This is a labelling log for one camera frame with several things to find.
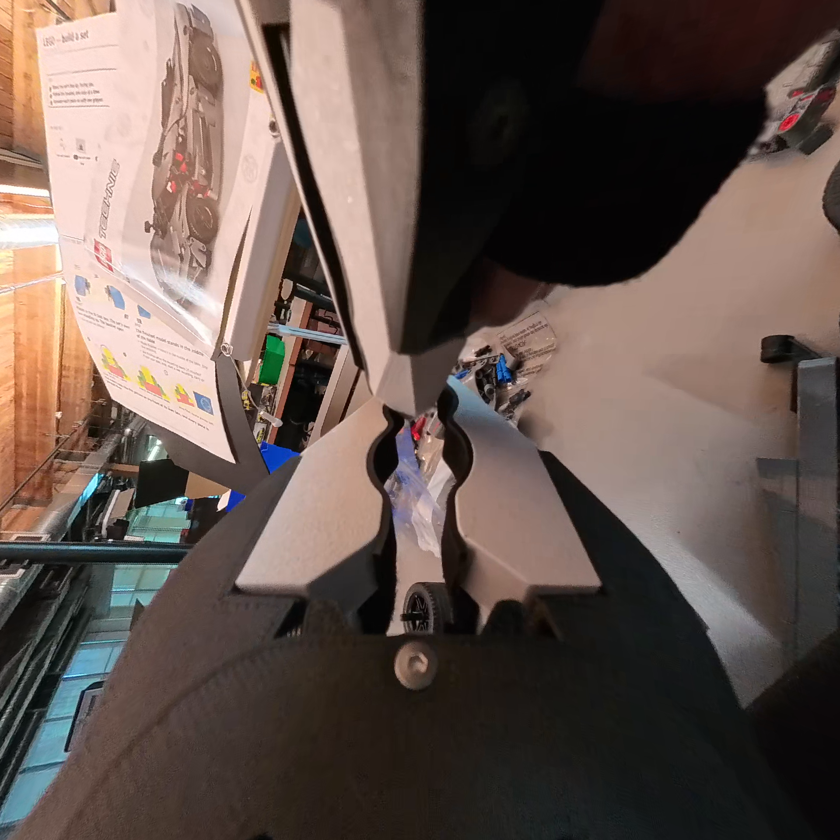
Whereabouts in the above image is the person's right hand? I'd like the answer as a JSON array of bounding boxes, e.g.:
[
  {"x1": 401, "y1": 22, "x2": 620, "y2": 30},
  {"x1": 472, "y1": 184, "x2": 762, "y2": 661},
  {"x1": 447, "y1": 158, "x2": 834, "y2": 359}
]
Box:
[{"x1": 474, "y1": 259, "x2": 547, "y2": 329}]

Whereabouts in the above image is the black brick bracket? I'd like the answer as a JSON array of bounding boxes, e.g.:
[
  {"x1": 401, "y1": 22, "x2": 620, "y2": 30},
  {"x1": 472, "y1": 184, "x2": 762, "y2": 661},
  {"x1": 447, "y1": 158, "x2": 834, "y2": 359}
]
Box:
[{"x1": 760, "y1": 335, "x2": 821, "y2": 366}]

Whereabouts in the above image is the small grey black brick assembly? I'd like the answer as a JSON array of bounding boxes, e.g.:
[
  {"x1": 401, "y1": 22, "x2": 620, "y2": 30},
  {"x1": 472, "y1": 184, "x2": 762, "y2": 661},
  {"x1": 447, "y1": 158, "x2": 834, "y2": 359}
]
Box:
[{"x1": 748, "y1": 29, "x2": 840, "y2": 158}]

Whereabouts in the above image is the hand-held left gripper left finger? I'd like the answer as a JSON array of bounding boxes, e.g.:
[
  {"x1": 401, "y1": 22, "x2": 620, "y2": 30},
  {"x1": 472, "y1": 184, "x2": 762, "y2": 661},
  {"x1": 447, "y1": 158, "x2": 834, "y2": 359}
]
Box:
[{"x1": 233, "y1": 397, "x2": 404, "y2": 635}]

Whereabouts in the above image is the white book stand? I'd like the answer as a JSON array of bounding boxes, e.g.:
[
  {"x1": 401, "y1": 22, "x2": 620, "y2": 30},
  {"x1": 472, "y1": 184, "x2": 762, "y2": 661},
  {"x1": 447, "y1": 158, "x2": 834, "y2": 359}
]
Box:
[{"x1": 213, "y1": 118, "x2": 352, "y2": 447}]

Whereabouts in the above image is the long grey flat panel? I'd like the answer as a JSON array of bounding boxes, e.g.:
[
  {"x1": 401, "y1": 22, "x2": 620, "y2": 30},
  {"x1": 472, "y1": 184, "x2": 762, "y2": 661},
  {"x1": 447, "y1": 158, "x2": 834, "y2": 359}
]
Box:
[{"x1": 755, "y1": 357, "x2": 840, "y2": 664}]

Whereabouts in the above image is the black metal pole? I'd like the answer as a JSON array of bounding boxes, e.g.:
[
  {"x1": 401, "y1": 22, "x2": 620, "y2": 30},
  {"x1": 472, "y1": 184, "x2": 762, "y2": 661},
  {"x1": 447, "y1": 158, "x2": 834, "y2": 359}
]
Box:
[{"x1": 0, "y1": 540, "x2": 193, "y2": 567}]

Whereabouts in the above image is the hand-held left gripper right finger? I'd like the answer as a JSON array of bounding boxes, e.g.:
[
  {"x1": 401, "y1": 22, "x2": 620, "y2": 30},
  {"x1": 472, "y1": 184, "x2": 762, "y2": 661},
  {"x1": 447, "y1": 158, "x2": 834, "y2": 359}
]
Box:
[{"x1": 436, "y1": 379, "x2": 602, "y2": 635}]

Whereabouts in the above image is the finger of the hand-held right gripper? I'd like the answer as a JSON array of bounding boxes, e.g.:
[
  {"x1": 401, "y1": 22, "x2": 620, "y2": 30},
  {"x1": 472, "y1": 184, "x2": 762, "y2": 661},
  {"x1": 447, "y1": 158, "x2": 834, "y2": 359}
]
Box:
[
  {"x1": 236, "y1": 0, "x2": 370, "y2": 370},
  {"x1": 282, "y1": 0, "x2": 488, "y2": 420}
]

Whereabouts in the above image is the green cover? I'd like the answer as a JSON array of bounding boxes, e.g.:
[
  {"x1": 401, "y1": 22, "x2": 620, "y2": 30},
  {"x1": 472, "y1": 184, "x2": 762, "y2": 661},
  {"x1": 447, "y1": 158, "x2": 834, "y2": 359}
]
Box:
[{"x1": 258, "y1": 333, "x2": 291, "y2": 387}]

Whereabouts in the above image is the clear bag with warning print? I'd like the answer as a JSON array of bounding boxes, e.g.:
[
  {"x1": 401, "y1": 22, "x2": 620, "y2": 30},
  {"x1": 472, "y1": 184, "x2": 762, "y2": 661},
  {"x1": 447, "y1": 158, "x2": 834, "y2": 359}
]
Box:
[{"x1": 453, "y1": 310, "x2": 560, "y2": 422}]

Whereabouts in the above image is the printed instruction sheet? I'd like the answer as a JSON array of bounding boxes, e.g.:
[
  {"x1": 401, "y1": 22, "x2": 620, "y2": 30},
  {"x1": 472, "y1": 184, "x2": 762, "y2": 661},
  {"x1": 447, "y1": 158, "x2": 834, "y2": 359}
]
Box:
[{"x1": 36, "y1": 10, "x2": 238, "y2": 465}]

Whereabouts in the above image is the small black toy tyre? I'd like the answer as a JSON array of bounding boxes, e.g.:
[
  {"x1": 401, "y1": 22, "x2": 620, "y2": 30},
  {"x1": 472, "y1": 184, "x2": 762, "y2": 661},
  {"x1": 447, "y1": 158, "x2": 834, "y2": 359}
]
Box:
[{"x1": 399, "y1": 581, "x2": 455, "y2": 635}]

